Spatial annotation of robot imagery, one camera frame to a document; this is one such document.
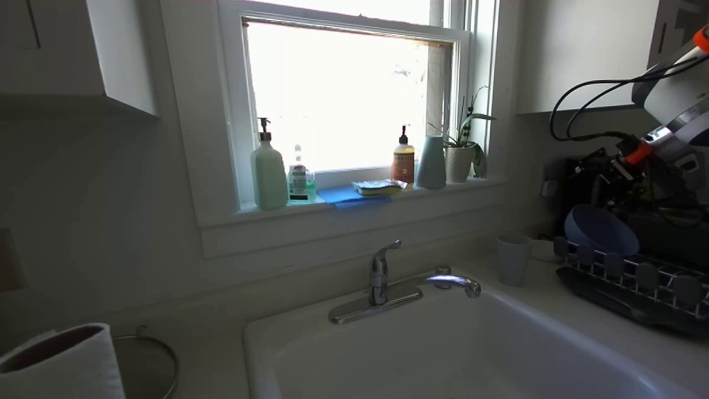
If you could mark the green house plant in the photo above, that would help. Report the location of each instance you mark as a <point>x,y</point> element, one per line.
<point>472,130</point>

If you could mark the chrome sink faucet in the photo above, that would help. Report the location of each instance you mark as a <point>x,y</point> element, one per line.
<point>380,285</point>

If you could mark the wrist camera with orange mount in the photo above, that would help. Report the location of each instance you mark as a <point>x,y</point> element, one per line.
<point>638,154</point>

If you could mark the white-green soap pump bottle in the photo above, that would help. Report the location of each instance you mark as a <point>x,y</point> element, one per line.
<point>271,175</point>

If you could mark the blue sponge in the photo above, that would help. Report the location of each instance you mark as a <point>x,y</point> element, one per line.
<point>343,197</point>

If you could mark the grey-green plastic cup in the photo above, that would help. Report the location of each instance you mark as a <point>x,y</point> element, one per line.
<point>514,260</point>

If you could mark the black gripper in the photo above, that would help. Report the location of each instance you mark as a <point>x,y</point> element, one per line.
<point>610,181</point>

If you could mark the teal ceramic vase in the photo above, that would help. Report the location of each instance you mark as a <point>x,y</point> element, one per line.
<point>433,168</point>

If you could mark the white glass-door wall cabinet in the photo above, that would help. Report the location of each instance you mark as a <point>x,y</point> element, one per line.
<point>89,53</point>

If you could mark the black plate rack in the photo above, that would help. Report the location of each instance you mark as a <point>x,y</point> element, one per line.
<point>634,285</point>

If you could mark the white kitchen sink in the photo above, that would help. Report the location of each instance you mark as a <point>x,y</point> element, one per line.
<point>457,356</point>

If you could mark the orange soap pump bottle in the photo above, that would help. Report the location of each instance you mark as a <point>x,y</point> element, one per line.
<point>405,163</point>

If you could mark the small clear teal bottle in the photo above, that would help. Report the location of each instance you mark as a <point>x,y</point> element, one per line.
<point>301,181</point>

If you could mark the white plant pot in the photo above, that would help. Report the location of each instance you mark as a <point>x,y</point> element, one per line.
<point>457,165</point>

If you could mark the white framed window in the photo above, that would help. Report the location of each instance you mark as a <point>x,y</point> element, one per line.
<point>339,97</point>

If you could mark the blue bowl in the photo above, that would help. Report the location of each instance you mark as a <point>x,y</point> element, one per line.
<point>600,232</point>

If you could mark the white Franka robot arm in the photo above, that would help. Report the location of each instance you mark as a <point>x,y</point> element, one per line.
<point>677,97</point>

